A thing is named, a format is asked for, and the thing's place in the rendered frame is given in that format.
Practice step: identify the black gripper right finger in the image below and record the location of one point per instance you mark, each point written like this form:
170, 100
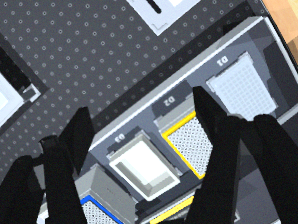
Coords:
231, 136

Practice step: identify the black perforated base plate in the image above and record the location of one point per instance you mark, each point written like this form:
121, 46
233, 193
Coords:
97, 53

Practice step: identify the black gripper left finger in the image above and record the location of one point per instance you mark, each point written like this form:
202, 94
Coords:
63, 158

